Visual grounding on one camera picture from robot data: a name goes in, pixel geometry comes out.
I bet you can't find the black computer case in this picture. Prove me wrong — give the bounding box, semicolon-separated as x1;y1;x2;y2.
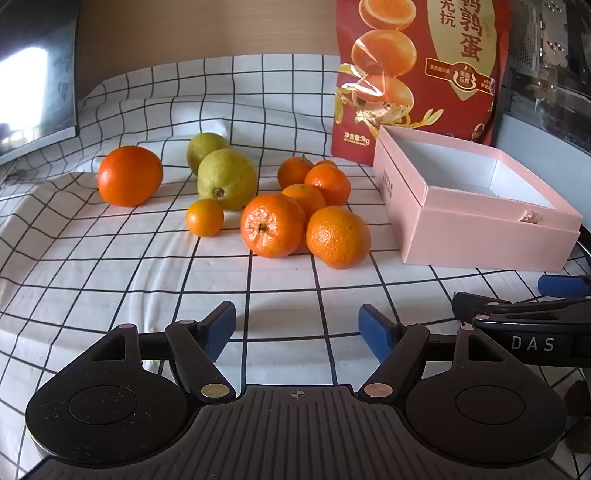
489;0;591;155

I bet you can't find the small green guava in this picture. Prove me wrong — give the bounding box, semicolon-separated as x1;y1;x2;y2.
187;132;230;176

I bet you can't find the person's right hand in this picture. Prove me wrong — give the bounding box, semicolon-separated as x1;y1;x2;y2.
564;378;591;455

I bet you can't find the black monitor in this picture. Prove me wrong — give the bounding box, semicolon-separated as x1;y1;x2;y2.
0;0;81;164

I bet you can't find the small round kumquat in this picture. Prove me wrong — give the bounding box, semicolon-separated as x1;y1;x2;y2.
185;198;225;238

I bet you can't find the large orange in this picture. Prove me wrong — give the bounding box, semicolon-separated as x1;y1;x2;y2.
97;145;164;208

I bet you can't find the large green guava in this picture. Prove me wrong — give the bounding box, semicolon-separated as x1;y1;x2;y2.
197;148;258;212

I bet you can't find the pink cardboard box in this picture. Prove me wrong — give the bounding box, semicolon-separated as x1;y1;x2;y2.
372;124;584;273

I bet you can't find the white checkered cloth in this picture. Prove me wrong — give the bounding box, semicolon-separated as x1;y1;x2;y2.
0;53;591;480

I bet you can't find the red snack bag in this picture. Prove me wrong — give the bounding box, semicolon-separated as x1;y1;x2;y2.
331;0;513;167

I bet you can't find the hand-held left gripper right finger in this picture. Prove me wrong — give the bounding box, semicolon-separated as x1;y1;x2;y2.
358;304;506;398

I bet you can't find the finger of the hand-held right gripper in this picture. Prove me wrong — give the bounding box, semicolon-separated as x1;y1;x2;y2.
451;292;591;320
538;274;591;300

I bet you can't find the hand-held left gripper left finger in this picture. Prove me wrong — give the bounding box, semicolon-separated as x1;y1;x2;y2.
88;301;237;403

